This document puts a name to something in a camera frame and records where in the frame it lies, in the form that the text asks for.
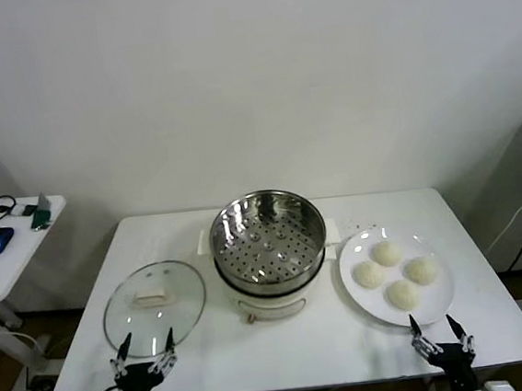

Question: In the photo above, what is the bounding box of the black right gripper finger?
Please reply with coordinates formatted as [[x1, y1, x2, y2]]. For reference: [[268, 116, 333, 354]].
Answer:
[[446, 311, 477, 357], [408, 311, 444, 360]]

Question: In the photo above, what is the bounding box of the white wall cable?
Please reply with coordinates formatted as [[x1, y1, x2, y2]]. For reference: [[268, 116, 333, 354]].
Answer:
[[478, 177, 522, 254]]

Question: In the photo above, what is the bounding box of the white side table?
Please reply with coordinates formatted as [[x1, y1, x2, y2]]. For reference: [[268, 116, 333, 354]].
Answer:
[[0, 191, 86, 391]]

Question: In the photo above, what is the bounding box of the perforated steel steamer basket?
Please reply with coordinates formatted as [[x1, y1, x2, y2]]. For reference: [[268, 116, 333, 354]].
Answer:
[[203, 183, 333, 299]]

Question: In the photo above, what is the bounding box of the white electric cooker pot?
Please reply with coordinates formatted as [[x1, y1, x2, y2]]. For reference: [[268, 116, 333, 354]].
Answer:
[[196, 215, 349, 330]]

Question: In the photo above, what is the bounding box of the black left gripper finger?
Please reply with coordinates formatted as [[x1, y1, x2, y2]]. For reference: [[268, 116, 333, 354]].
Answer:
[[106, 332, 137, 378], [146, 327, 181, 378]]

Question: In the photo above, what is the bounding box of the white oval plate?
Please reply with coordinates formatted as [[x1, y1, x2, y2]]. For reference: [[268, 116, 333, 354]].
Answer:
[[336, 220, 459, 334]]

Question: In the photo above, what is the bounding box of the green and grey gadget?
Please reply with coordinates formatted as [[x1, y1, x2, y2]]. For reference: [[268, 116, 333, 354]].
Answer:
[[27, 190, 56, 233]]

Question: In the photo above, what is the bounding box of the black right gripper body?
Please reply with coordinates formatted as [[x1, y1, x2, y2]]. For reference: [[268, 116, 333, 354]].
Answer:
[[426, 342, 481, 391]]

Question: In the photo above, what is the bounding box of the round glass lid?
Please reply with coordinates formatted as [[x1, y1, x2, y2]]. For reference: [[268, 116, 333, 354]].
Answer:
[[98, 256, 212, 362]]

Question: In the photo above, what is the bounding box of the white steamed baozi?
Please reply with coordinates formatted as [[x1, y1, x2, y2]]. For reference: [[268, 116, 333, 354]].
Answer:
[[402, 254, 442, 288], [369, 238, 405, 269], [351, 259, 389, 291], [384, 277, 423, 312]]

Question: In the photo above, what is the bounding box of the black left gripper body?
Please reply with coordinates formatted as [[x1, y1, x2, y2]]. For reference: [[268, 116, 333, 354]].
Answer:
[[111, 360, 166, 391]]

